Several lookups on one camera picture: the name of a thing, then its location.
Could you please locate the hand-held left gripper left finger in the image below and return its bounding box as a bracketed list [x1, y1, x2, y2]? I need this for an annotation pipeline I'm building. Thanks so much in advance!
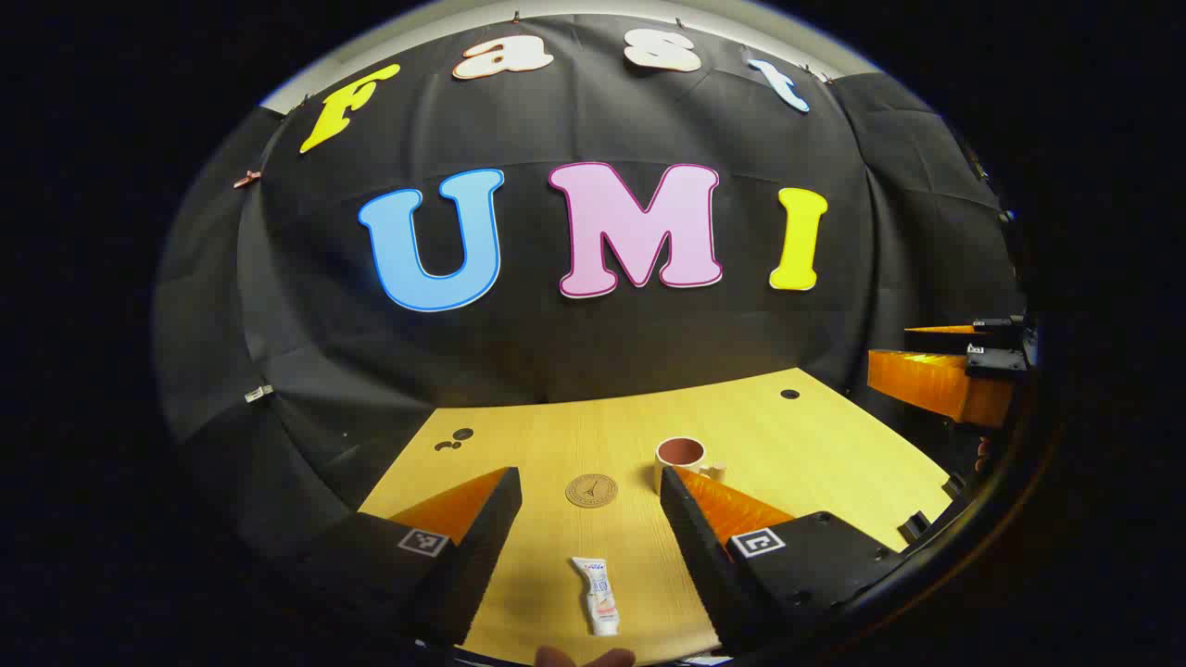
[292, 466, 523, 648]

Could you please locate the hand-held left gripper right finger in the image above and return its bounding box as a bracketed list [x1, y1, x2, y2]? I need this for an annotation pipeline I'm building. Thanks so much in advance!
[659, 466, 904, 655]

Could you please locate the beige cup with brown inside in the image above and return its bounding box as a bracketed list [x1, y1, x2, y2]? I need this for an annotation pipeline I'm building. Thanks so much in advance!
[654, 437, 727, 497]

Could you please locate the white toothpaste tube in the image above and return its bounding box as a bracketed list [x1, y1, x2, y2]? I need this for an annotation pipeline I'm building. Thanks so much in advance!
[571, 557, 621, 637]

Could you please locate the round brown coaster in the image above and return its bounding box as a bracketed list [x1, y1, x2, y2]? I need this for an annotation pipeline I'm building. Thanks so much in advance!
[565, 473, 619, 509]

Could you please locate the light wooden desktop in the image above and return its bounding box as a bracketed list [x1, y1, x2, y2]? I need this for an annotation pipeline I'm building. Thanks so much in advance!
[357, 368, 955, 666]

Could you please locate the black backdrop cloth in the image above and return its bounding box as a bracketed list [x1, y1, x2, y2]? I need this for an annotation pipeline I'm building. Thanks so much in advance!
[153, 14, 1029, 566]

